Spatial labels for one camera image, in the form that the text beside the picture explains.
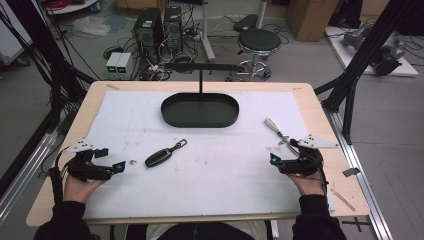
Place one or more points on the grey machine parts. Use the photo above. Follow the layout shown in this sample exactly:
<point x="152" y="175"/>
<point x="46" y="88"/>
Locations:
<point x="388" y="53"/>

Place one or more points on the aluminium rail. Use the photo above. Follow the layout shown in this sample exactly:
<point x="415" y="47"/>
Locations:
<point x="23" y="180"/>
<point x="363" y="186"/>

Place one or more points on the black oval tray with stand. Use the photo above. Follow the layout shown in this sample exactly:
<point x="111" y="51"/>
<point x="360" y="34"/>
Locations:
<point x="200" y="111"/>

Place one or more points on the white floor board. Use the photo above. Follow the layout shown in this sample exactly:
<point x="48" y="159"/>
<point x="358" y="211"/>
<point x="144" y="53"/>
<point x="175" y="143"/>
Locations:
<point x="350" y="56"/>

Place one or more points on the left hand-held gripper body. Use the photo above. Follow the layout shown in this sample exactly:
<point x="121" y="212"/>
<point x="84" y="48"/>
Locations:
<point x="87" y="170"/>

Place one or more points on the white table mat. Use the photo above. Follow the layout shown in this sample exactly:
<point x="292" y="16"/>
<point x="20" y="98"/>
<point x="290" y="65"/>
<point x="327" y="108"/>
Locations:
<point x="206" y="180"/>

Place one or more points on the person's left hand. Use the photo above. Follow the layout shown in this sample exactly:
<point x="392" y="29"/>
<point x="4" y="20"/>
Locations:
<point x="77" y="191"/>

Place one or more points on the white cabinet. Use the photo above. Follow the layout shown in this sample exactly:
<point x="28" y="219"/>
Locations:
<point x="10" y="36"/>

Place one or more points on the person's right hand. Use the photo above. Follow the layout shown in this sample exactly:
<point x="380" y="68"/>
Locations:
<point x="310" y="185"/>

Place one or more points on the small black computer tower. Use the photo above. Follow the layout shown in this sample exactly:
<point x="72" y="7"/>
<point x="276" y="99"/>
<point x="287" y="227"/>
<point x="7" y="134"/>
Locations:
<point x="173" y="28"/>

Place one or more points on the flat black bag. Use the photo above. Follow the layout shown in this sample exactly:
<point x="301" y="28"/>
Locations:
<point x="245" y="22"/>

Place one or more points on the dark grey tape piece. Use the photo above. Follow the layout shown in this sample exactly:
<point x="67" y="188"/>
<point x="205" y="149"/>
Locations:
<point x="351" y="172"/>

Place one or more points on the thin wooden strip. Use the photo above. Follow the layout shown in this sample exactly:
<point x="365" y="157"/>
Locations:
<point x="343" y="200"/>

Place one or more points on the round white table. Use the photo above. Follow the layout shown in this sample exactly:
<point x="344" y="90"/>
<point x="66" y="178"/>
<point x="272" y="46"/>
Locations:
<point x="71" y="6"/>

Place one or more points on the white power supply box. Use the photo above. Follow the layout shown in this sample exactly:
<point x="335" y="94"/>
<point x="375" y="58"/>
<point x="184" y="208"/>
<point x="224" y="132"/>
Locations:
<point x="124" y="65"/>
<point x="112" y="65"/>

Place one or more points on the brown cardboard box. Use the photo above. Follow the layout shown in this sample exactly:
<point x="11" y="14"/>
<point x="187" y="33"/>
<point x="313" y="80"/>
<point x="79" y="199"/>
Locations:
<point x="310" y="18"/>

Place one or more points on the black metal frame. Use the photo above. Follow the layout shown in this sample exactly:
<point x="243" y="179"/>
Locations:
<point x="366" y="50"/>
<point x="30" y="40"/>

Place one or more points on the clear plastic bag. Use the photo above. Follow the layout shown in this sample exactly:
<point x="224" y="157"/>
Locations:
<point x="91" y="26"/>

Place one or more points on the large black computer tower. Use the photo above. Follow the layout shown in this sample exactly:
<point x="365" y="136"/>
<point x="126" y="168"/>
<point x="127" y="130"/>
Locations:
<point x="148" y="33"/>

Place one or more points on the person's torso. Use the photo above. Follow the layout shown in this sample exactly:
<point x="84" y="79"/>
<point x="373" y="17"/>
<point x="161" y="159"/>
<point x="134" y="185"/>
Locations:
<point x="206" y="231"/>

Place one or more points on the white desk leg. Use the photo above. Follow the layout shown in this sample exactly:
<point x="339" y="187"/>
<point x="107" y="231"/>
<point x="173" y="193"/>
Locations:
<point x="206" y="36"/>

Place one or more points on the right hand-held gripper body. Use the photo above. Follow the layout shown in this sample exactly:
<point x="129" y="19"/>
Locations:
<point x="305" y="165"/>

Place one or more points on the black round stool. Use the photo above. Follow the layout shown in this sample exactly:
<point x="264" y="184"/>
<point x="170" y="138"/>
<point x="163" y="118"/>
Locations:
<point x="259" y="40"/>

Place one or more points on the black car key fob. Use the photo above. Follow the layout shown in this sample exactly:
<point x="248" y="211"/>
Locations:
<point x="158" y="158"/>

